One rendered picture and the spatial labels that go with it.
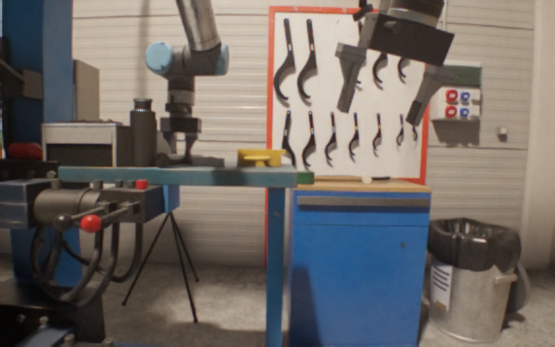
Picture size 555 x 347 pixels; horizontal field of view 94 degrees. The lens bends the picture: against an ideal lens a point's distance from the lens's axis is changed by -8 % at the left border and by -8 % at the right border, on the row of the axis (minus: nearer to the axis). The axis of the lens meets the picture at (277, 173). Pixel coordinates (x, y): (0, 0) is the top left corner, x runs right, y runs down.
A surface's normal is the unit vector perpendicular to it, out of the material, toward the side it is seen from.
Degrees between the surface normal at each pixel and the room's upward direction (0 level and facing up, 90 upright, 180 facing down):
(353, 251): 90
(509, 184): 90
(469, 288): 93
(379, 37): 114
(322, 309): 90
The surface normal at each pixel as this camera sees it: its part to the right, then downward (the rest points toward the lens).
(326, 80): -0.01, 0.09
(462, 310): -0.60, 0.11
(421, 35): 0.10, 0.48
